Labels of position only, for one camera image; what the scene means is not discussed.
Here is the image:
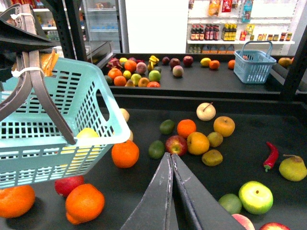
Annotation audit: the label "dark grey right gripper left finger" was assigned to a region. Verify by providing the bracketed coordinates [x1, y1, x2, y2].
[121, 152, 179, 230]

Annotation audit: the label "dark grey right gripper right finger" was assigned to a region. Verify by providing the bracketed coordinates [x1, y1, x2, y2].
[171, 155, 244, 230]

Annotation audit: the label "yellow lemon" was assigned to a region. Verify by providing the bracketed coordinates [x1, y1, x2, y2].
[76, 127, 99, 139]

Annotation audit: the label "teal shopping basket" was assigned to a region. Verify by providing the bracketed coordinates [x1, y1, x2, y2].
[0, 57, 131, 190]

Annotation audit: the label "grey basket handle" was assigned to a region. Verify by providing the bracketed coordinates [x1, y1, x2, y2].
[0, 4, 76, 145]

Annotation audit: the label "blue basket far shelf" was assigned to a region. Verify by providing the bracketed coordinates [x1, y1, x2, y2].
[234, 41, 276, 84]

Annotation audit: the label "green lime front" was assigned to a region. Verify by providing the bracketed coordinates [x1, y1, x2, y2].
[218, 194, 242, 215]

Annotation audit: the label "green lime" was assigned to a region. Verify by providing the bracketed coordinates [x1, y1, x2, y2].
[218, 194, 242, 215]
[148, 140, 165, 160]
[159, 119, 175, 135]

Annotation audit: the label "pink peach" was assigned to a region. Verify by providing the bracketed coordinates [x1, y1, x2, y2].
[232, 214, 255, 230]

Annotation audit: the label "bright green apple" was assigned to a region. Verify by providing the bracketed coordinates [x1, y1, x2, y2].
[238, 181, 273, 215]

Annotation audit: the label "brown kiwi lower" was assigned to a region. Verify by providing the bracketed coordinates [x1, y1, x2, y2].
[201, 149, 223, 167]

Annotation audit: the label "brown kiwi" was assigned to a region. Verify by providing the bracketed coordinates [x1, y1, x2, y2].
[201, 149, 223, 167]
[207, 132, 224, 148]

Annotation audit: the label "green lime lower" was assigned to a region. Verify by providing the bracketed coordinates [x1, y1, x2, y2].
[148, 140, 165, 160]

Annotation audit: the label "large orange near front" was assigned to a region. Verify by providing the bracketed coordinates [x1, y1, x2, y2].
[111, 140, 140, 169]

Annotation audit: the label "red apple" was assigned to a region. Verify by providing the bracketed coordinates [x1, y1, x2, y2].
[165, 135, 188, 157]
[54, 175, 84, 197]

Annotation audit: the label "yellow orange fruit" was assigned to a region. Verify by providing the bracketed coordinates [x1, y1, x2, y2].
[187, 132, 210, 155]

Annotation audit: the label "orange behind left finger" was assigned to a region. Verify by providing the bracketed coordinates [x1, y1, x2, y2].
[65, 184, 105, 225]

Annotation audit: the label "brown kiwi upper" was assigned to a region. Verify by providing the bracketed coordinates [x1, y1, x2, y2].
[207, 132, 224, 148]

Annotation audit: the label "white round pear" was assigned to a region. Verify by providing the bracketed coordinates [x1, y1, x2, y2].
[129, 130, 134, 141]

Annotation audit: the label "red chili pepper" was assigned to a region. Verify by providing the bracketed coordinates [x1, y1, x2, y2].
[263, 142, 279, 172]

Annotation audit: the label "green lime upper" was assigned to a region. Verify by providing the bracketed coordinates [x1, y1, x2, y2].
[159, 119, 175, 135]

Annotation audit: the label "orange mandarin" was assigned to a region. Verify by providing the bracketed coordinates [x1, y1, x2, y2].
[177, 119, 197, 139]

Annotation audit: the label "yellow apple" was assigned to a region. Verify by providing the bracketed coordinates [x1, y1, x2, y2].
[213, 116, 236, 137]

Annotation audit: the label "red apple left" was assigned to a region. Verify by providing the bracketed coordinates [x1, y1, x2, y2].
[54, 175, 84, 197]

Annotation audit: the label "yellow green pear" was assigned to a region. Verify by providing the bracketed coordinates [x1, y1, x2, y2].
[279, 154, 307, 182]

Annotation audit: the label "white pear lying sideways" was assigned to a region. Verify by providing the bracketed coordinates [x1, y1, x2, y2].
[120, 108, 130, 122]

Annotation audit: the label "white pear with stem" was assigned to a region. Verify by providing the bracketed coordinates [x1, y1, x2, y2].
[196, 103, 216, 121]

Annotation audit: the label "orange at left edge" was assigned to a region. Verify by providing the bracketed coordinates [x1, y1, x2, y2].
[0, 185, 35, 219]

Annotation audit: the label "far pile of fruit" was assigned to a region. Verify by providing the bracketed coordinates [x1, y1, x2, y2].
[105, 56, 162, 88]

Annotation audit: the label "glass top freezer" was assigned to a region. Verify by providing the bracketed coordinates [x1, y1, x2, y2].
[84, 41, 114, 68]

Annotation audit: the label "dark soy sauce bottles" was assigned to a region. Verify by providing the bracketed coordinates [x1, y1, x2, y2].
[189, 24, 220, 41]

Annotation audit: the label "black shelf upright post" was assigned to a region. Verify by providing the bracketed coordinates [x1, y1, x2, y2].
[44, 0, 87, 61]

